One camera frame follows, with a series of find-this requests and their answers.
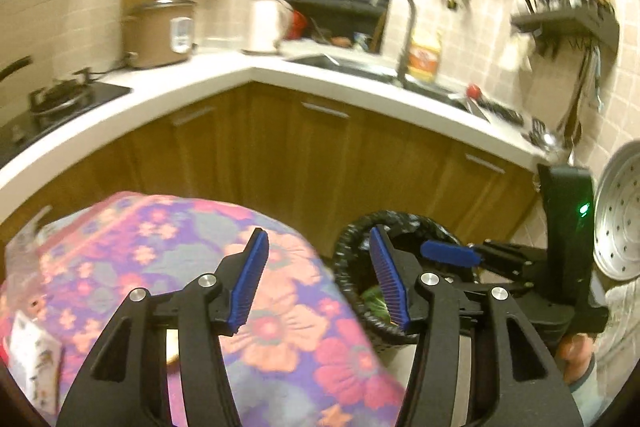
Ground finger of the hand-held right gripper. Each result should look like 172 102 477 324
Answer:
421 239 549 281

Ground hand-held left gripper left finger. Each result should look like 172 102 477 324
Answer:
59 227 271 427

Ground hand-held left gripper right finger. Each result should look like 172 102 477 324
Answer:
369 225 585 427

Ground green vegetable leaf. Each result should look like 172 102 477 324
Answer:
357 284 396 323

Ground black trash bin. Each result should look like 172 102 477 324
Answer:
334 209 483 344

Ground white perforated trash basket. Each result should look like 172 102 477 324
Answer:
367 332 426 361

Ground white milk carton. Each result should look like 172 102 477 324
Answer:
9 311 63 411

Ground person's right forearm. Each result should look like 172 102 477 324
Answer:
569 278 640 414

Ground person's right hand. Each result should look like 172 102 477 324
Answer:
556 333 598 383

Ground perforated metal steamer plate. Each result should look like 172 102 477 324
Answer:
592 141 640 281

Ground hanging ladles and strainer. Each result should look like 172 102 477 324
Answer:
540 49 596 154

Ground floral towel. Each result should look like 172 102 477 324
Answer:
0 191 407 427

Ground dark scrubber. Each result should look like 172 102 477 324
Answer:
477 99 525 126

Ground wooden base cabinets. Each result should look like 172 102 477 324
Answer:
0 82 544 258

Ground white hanging cloth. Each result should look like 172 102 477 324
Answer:
501 36 533 72

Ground yellow dish soap bottle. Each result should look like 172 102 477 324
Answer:
406 29 445 84

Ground steel faucet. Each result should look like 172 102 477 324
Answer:
370 0 419 88

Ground steel sink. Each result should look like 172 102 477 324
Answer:
285 52 491 124

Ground black gas stove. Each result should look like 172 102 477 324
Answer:
0 67 132 168

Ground white electric kettle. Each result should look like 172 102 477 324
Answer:
245 0 293 54

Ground brown rice cooker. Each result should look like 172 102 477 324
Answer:
121 0 198 70

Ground black wok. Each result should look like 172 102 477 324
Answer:
0 56 34 82

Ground black wall shelf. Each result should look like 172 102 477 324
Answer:
511 4 621 58

